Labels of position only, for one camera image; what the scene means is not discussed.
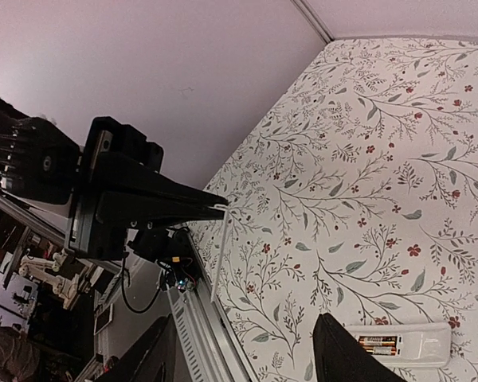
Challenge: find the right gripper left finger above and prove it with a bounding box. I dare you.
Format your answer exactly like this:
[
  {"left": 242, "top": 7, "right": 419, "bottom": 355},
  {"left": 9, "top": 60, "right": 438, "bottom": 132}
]
[{"left": 95, "top": 314, "right": 178, "bottom": 382}]

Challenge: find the floral patterned table mat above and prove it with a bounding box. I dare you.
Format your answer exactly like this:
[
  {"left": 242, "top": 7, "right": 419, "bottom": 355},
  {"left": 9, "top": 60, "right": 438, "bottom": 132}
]
[{"left": 190, "top": 38, "right": 478, "bottom": 381}]

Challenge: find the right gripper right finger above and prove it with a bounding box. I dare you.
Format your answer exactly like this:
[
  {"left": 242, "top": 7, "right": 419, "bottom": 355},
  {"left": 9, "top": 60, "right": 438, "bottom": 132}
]
[{"left": 312, "top": 313, "right": 405, "bottom": 382}]

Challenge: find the white remote battery cover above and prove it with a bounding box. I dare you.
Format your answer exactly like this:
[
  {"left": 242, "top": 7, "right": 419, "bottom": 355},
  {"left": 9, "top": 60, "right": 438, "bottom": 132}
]
[{"left": 210, "top": 205, "right": 229, "bottom": 303}]

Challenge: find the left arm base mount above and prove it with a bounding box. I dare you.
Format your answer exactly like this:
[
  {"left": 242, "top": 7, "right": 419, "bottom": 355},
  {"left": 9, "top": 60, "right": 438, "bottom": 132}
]
[{"left": 127, "top": 228, "right": 202, "bottom": 293}]

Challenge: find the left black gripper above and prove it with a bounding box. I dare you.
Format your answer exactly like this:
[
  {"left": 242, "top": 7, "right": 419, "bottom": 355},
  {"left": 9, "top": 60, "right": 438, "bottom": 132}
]
[{"left": 65, "top": 117, "right": 228, "bottom": 261}]

